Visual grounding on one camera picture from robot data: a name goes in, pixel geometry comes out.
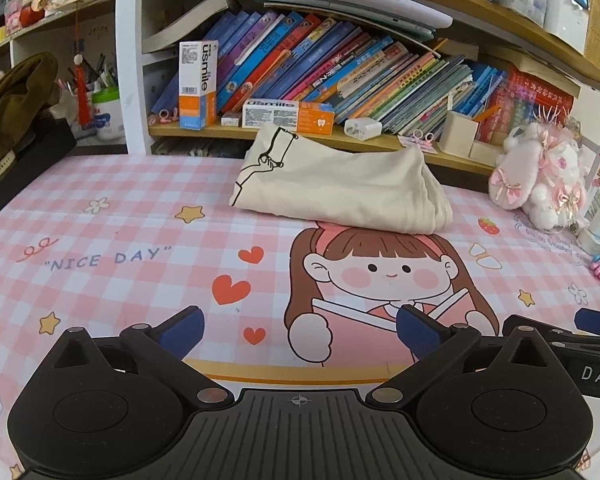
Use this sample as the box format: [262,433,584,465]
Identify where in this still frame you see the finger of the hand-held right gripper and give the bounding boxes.
[575,307,600,338]
[502,314,588,348]

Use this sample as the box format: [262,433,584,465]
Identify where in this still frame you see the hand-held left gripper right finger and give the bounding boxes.
[365,304,551,408]

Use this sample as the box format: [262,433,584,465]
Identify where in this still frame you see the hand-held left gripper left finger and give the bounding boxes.
[50,305,236,408]

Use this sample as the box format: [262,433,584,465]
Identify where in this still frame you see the cream cotton garment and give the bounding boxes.
[229,124,454,236]

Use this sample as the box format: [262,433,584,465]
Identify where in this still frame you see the pink checked desk mat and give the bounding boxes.
[0,155,600,480]

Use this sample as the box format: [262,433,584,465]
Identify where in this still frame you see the pink white plush toy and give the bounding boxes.
[487,110,588,233]

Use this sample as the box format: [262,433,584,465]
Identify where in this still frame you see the row of thin booklets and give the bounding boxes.
[152,139,253,159]

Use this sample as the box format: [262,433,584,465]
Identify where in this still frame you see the low cream tray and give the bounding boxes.
[469,139,506,162]

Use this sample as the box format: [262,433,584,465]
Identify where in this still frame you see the pink scissors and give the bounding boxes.
[397,129,438,153]

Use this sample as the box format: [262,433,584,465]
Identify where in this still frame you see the wooden bookshelf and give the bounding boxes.
[142,0,600,176]

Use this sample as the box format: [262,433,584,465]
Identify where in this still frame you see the cream pen holder box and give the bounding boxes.
[437,110,481,157]

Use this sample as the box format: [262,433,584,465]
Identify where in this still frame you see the pink plastic rings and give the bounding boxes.
[147,107,178,126]

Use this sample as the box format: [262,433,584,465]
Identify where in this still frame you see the white tub green lid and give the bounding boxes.
[91,86,123,142]

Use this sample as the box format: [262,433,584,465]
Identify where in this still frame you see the red book stack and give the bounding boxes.
[480,69,577,147]

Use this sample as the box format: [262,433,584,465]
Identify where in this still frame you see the long orange white box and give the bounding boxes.
[242,98,336,136]

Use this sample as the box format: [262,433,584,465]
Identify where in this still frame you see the red tassel ornament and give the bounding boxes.
[72,2,92,127]

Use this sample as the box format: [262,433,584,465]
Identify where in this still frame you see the tall orange white box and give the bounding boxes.
[178,40,220,132]

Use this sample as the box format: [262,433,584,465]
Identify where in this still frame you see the bundle of pens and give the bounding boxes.
[57,52,118,96]

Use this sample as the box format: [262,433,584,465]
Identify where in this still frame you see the white shelf unit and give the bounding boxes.
[0,0,153,157]

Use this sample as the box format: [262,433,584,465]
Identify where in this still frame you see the row of colourful books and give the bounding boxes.
[152,7,508,136]

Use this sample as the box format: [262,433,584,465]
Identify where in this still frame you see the olive green jacket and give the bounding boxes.
[0,52,61,176]

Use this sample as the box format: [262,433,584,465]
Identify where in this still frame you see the white plastic container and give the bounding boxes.
[545,0,591,41]

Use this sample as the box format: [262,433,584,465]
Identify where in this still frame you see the thick grey book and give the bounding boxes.
[142,0,242,55]

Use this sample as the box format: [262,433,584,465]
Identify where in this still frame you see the green notebooks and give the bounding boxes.
[252,0,436,43]

